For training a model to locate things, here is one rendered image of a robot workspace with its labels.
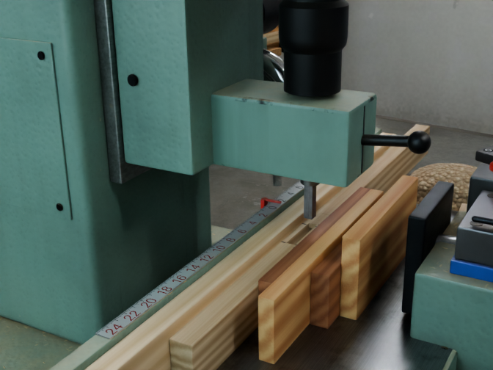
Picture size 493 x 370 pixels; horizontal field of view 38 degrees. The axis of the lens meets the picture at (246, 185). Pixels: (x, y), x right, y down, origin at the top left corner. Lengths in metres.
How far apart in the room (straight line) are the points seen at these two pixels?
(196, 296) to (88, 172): 0.19
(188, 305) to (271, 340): 0.07
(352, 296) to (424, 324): 0.06
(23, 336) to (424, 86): 3.67
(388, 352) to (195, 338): 0.16
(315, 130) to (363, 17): 3.81
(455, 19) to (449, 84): 0.36
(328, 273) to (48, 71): 0.30
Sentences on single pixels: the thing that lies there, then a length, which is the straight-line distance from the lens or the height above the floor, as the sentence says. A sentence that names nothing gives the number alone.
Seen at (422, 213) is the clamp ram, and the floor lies 1.00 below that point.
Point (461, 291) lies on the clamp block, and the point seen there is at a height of 0.95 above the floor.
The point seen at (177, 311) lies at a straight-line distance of 0.54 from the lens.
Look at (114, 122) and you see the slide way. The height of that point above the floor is 1.04.
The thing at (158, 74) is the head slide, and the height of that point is 1.09.
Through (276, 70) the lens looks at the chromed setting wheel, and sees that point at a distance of 0.79.
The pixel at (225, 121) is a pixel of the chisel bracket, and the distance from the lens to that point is 0.65.
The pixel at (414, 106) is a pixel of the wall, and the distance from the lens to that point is 4.35.
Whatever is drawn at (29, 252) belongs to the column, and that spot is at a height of 0.90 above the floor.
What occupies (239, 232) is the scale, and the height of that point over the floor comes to 0.96.
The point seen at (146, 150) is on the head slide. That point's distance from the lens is 0.67.
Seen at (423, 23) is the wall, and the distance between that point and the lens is 4.24.
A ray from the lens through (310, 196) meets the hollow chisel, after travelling 0.67.
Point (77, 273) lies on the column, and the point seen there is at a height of 0.89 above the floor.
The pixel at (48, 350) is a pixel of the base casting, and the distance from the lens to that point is 0.79.
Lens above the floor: 1.23
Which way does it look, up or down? 22 degrees down
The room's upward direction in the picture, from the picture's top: 1 degrees counter-clockwise
